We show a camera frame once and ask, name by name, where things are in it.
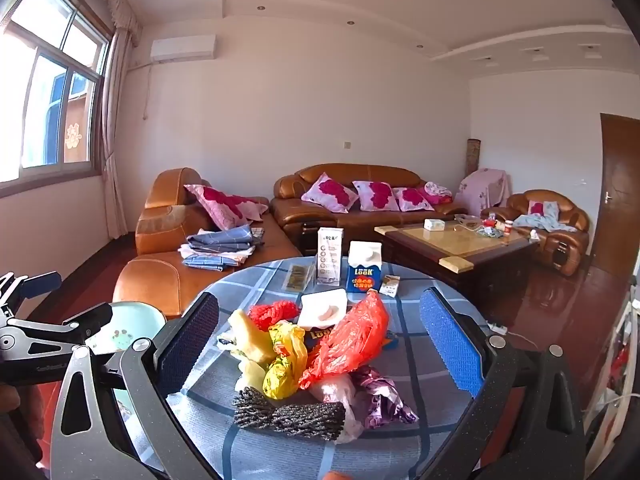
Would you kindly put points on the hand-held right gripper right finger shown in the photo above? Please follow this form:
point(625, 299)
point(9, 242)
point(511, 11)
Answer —
point(450, 345)

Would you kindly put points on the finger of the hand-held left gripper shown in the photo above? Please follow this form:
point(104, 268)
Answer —
point(42, 281)
point(85, 321)

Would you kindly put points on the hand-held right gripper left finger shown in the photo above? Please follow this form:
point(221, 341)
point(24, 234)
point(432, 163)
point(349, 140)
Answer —
point(190, 342)

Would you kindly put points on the yellow sponge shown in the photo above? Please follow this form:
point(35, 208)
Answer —
point(247, 337)

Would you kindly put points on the red gold foil wrapper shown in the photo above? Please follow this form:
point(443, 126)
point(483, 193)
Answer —
point(391, 342)

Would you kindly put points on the purple foil wrapper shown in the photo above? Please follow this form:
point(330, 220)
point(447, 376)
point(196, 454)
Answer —
point(385, 400)

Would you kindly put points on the red foam net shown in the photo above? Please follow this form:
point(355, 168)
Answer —
point(270, 312)

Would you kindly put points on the yellow plastic bag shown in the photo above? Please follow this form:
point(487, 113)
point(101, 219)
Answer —
point(282, 375)

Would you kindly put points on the red plastic bag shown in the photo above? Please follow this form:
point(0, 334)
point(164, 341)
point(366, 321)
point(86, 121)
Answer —
point(350, 332)

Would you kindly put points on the grey foam net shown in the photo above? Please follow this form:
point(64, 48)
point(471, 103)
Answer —
point(290, 415)

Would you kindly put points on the clear plastic bag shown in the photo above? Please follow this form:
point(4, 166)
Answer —
point(332, 385)

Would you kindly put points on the clear gold packet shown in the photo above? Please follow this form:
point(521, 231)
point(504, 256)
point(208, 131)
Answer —
point(298, 276)

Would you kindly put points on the white foam tray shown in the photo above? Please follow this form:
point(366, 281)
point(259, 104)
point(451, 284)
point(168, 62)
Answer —
point(320, 310)

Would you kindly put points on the white power strip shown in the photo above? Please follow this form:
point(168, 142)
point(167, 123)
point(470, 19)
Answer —
point(497, 329)

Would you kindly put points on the brown leather chaise sofa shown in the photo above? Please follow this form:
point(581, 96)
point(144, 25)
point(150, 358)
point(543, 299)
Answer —
point(160, 280)

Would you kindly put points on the small paper packet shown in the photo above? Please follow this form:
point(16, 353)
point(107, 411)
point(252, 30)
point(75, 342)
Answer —
point(390, 286)

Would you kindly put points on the folded blue plaid bedsheets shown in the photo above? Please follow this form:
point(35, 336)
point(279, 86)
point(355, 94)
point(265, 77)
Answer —
point(220, 247)

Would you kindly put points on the wooden coffee table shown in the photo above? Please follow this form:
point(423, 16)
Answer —
point(450, 245)

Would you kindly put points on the white tissue box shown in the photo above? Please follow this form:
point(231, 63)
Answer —
point(434, 225)

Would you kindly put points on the glass bowl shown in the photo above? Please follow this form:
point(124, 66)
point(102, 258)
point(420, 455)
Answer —
point(466, 219)

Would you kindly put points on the red bottle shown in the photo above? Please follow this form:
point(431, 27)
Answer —
point(508, 227)

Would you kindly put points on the long pink floral pillow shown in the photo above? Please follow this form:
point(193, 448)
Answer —
point(220, 202)

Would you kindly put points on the tall white carton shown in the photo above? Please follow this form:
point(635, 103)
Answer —
point(330, 255)

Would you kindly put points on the brown leather armchair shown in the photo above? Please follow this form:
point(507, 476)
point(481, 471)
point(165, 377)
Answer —
point(570, 250)

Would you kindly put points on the pink rolled blanket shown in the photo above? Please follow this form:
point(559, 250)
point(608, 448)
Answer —
point(438, 191)

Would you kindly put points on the light blue clothing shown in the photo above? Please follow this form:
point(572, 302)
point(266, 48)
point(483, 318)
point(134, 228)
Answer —
point(547, 217)

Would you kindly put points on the blue plaid tablecloth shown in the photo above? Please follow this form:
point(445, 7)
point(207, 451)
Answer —
point(300, 460)

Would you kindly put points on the pink floral cover cloth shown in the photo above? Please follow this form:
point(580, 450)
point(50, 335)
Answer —
point(485, 185)

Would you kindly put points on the beige curtain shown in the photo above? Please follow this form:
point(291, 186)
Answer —
point(117, 135)

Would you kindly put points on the white storage rack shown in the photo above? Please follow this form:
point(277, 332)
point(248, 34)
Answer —
point(620, 360)

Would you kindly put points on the brown leather three-seat sofa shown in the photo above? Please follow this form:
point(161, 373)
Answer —
point(375, 172)

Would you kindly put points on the tall patterned cylinder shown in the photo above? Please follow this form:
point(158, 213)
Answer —
point(473, 155)

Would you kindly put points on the window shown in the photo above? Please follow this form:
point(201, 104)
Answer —
point(50, 85)

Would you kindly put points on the brown wooden door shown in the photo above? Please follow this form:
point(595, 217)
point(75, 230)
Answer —
point(617, 200)

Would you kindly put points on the white air conditioner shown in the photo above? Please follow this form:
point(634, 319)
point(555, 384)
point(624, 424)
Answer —
point(182, 49)

